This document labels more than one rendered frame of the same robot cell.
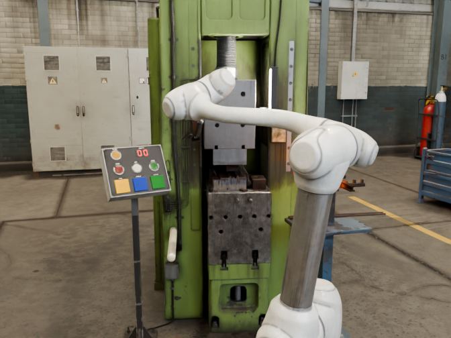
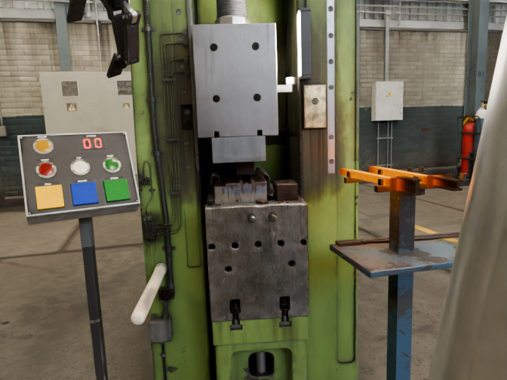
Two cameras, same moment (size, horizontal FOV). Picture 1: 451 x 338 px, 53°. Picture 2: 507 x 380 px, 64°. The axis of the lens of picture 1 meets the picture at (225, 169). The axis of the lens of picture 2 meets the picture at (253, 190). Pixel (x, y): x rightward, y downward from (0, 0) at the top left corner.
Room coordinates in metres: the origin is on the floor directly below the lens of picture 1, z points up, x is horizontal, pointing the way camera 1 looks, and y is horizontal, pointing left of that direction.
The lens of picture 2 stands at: (1.10, -0.12, 1.21)
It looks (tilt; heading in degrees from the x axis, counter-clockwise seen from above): 9 degrees down; 2
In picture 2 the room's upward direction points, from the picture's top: 2 degrees counter-clockwise
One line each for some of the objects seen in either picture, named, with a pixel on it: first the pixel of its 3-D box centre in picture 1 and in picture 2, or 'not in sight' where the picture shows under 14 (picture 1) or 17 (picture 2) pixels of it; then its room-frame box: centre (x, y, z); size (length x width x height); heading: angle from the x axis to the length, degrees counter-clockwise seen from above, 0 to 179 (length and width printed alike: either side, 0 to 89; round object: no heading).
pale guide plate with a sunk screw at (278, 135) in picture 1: (278, 128); (314, 106); (2.77, -0.33, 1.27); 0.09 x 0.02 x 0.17; 95
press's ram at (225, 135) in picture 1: (233, 112); (245, 86); (2.83, -0.05, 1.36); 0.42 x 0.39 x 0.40; 5
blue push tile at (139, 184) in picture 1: (139, 184); (84, 194); (2.38, 0.46, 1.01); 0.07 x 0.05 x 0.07; 120
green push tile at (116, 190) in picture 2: (157, 182); (116, 190); (2.43, 0.38, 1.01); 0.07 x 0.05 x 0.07; 120
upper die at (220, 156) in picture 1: (226, 151); (237, 146); (2.82, -0.01, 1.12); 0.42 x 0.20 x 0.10; 5
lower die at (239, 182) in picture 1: (226, 176); (239, 184); (2.82, -0.01, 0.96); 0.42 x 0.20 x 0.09; 5
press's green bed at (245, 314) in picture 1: (234, 279); (257, 338); (2.84, -0.06, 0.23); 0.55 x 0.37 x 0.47; 5
